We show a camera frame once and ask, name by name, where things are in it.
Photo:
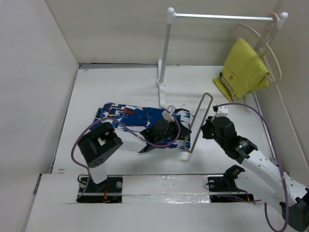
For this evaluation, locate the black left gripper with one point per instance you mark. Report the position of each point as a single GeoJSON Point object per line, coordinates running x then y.
{"type": "Point", "coordinates": [176, 128]}

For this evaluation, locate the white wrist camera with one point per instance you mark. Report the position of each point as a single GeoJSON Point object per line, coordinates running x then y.
{"type": "Point", "coordinates": [220, 111]}
{"type": "Point", "coordinates": [168, 113]}

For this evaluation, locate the white clothes rack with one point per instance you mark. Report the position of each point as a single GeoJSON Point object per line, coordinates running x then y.
{"type": "Point", "coordinates": [161, 83]}

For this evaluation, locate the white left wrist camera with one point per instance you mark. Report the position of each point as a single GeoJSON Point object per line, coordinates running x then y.
{"type": "Point", "coordinates": [168, 113]}

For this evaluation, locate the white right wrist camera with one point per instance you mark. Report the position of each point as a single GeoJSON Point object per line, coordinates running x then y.
{"type": "Point", "coordinates": [220, 111]}

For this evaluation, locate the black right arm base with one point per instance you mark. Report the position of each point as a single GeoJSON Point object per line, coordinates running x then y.
{"type": "Point", "coordinates": [223, 189]}

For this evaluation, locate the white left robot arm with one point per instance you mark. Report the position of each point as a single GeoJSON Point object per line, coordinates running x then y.
{"type": "Point", "coordinates": [99, 141]}

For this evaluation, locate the grey metal trouser hanger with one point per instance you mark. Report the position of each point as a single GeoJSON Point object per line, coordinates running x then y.
{"type": "Point", "coordinates": [198, 120]}

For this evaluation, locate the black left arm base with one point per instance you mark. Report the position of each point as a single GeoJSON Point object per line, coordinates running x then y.
{"type": "Point", "coordinates": [109, 191]}

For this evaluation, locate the blue patterned trousers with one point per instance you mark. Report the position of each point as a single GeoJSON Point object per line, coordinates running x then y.
{"type": "Point", "coordinates": [138, 118]}

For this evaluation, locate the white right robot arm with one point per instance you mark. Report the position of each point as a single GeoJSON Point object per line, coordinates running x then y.
{"type": "Point", "coordinates": [256, 174]}

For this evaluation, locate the beige wooden hanger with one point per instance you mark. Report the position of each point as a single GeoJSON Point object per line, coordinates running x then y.
{"type": "Point", "coordinates": [263, 43]}

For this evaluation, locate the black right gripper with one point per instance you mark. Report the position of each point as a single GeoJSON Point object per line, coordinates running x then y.
{"type": "Point", "coordinates": [206, 126]}

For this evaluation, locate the yellow folded shorts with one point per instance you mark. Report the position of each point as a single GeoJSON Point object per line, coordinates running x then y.
{"type": "Point", "coordinates": [243, 72]}

